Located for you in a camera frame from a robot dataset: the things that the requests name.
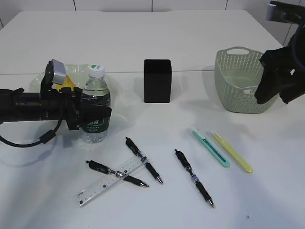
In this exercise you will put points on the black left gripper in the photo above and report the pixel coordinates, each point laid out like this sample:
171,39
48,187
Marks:
65,103

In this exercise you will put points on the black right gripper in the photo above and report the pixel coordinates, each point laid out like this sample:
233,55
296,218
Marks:
275,63

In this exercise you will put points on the clear water bottle green label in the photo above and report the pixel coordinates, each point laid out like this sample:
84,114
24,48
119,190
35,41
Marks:
96,92

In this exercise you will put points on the clear yellow waste packaging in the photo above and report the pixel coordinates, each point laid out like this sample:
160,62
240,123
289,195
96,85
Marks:
249,92

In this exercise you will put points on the yellow pear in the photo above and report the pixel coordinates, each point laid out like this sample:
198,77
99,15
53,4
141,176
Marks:
68,83

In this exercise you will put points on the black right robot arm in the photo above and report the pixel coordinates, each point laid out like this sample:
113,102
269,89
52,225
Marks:
297,40

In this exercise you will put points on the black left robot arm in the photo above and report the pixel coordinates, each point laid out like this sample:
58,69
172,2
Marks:
17,105

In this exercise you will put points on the pale green wavy glass plate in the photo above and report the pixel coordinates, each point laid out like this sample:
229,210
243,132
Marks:
77,73

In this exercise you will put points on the pale green plastic basket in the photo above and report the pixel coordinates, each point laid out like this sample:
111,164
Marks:
237,69

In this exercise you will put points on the black pen left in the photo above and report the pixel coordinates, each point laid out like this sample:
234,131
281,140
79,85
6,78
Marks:
107,170

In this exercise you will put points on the black pen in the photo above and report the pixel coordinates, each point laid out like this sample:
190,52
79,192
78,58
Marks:
107,170
132,146
181,157

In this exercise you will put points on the black pen middle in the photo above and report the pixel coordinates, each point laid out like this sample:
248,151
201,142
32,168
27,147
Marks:
132,146

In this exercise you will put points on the black square pen holder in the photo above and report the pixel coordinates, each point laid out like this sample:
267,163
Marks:
157,74

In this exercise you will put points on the yellow utility knife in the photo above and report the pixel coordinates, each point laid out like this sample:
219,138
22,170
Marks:
242,163

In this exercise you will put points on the clear plastic ruler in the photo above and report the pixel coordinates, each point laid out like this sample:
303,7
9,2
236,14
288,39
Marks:
108,181

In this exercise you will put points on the teal utility knife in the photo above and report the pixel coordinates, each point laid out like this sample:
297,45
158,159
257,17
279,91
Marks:
213,150

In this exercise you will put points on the black pen right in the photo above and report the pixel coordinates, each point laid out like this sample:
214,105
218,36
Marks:
181,157

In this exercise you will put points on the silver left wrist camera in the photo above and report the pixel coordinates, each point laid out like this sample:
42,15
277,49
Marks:
59,72

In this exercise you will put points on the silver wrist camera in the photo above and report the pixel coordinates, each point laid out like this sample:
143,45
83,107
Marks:
284,12
59,72

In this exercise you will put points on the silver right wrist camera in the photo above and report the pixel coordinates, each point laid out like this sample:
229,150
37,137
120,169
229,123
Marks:
284,12

